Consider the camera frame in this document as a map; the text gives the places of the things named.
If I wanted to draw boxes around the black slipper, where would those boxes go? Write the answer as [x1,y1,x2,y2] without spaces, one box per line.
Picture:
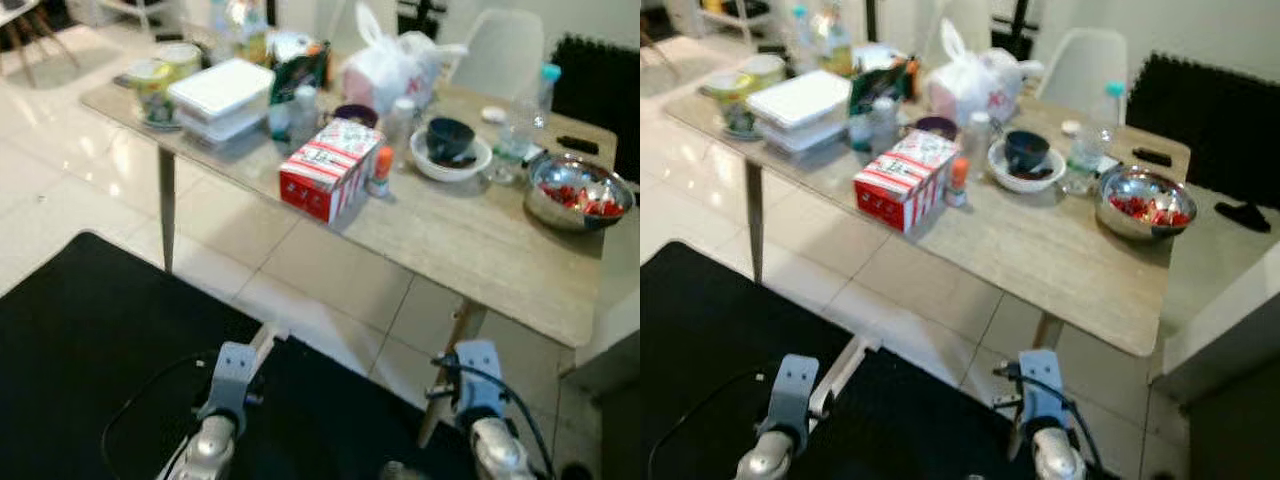
[1213,200,1273,234]

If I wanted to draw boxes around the black foam panel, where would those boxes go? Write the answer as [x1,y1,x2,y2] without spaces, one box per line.
[550,35,641,184]
[1125,52,1280,209]

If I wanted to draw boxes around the clear bottle yellow label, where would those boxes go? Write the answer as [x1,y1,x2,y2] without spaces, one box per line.
[818,0,854,76]
[230,0,271,66]

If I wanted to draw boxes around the red white carton box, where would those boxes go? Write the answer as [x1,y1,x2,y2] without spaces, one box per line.
[279,118,387,225]
[853,130,961,234]

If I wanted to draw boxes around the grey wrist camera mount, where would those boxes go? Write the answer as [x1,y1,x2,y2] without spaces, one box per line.
[450,339,506,421]
[765,353,823,433]
[1015,348,1066,431]
[200,340,263,421]

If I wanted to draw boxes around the clear bottle white cap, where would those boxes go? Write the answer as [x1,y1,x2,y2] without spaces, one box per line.
[965,110,993,179]
[388,97,418,166]

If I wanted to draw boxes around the green snack bag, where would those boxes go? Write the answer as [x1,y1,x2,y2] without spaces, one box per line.
[848,58,919,119]
[268,42,332,109]

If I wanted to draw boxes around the white plastic chair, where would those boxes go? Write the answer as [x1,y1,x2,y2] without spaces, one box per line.
[448,8,547,101]
[1035,27,1129,121]

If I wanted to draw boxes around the white cabinet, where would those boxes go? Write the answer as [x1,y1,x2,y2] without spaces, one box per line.
[560,205,641,401]
[1150,215,1280,406]

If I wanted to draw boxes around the steel bowl with red food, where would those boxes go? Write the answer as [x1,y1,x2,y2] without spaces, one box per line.
[1095,165,1199,242]
[524,152,636,233]

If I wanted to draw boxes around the clear drinking glass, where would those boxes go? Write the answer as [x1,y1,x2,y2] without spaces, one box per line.
[493,100,541,186]
[1062,125,1113,196]

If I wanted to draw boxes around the dark blue cup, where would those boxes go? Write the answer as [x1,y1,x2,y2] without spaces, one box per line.
[1004,130,1051,173]
[426,117,477,166]

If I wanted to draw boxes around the white plastic bag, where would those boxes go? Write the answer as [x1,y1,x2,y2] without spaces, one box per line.
[340,2,468,117]
[925,18,1046,126]

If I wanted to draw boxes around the white foam food container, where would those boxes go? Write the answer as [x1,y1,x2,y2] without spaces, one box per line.
[757,118,851,153]
[166,58,277,126]
[745,68,854,131]
[178,105,271,151]

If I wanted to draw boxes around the small grey bottle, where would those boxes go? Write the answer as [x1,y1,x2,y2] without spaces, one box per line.
[288,85,321,149]
[868,97,899,156]

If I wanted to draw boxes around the white ceramic bowl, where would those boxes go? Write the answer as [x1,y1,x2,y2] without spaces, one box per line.
[987,138,1068,195]
[410,128,494,184]

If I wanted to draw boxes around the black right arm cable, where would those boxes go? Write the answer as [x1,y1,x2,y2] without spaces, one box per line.
[432,355,556,480]
[995,362,1106,476]

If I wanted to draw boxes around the wooden leg stool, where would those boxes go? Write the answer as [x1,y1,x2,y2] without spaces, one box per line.
[0,0,81,89]
[640,15,683,79]

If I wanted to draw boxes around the clear bottle teal cap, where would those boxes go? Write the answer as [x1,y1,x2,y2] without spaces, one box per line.
[535,63,563,131]
[1100,80,1128,141]

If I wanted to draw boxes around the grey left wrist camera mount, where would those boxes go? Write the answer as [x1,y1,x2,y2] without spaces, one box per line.
[765,353,823,433]
[200,340,263,421]

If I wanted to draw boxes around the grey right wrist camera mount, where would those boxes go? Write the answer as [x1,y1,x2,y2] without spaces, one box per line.
[1015,348,1066,431]
[450,339,506,421]

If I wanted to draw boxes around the yellow green tin can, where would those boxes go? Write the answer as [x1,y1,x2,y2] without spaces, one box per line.
[155,42,204,86]
[705,70,758,136]
[742,53,787,91]
[128,58,177,129]

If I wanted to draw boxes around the slim clear bottle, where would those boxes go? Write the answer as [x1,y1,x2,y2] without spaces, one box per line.
[788,5,816,66]
[207,0,233,61]

